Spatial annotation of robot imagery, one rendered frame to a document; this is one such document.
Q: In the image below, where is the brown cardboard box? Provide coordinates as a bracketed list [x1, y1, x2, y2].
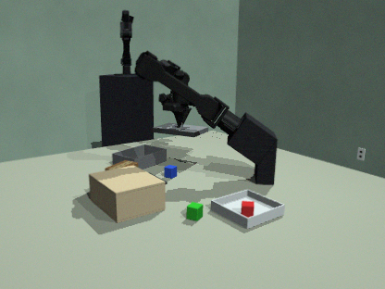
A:
[105, 160, 138, 170]

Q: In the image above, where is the small blue block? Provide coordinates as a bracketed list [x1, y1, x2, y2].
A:
[165, 165, 177, 179]

